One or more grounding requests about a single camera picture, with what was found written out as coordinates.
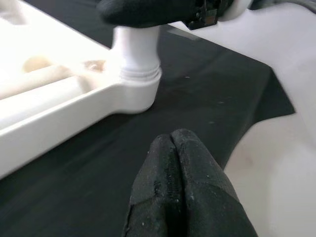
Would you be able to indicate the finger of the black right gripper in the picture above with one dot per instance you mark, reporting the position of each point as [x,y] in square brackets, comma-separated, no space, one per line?
[148,12]

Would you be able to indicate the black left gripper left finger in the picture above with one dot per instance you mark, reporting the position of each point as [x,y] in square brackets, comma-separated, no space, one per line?
[158,187]

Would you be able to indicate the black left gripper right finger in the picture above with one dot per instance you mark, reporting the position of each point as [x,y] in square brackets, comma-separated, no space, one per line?
[207,192]

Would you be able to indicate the white plastic table leg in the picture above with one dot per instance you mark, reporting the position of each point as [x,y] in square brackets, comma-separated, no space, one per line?
[138,49]
[37,98]

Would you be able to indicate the white plastic children table top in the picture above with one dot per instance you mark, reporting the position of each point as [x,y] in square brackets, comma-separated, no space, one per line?
[74,111]

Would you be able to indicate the black tablecloth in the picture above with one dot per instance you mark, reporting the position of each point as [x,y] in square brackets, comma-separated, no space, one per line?
[98,172]

